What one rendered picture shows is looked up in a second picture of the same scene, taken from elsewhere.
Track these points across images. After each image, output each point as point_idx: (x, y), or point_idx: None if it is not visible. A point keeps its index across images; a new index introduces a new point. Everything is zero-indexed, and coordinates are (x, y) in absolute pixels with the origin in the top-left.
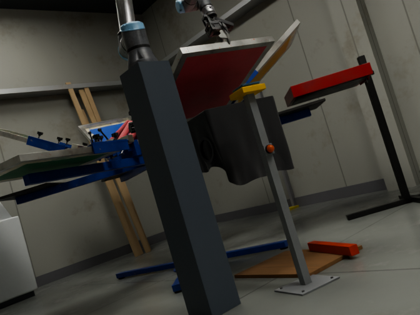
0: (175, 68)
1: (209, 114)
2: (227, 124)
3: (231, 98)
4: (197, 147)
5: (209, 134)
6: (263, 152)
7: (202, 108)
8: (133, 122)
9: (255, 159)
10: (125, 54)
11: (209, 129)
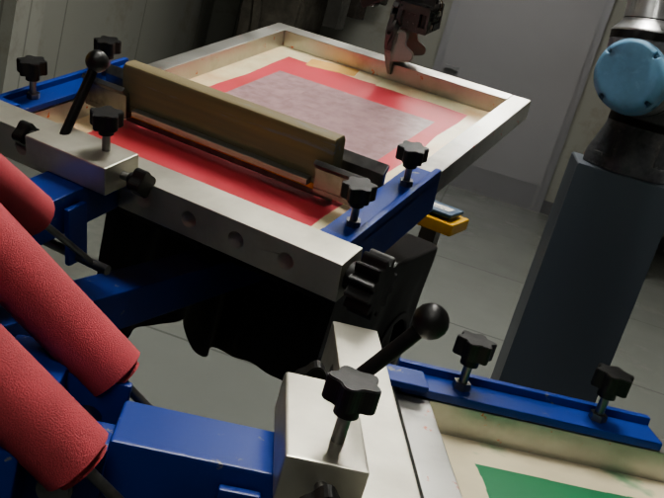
0: (505, 134)
1: None
2: None
3: (453, 232)
4: None
5: (412, 306)
6: None
7: (177, 159)
8: (629, 315)
9: (310, 345)
10: (657, 110)
11: (419, 294)
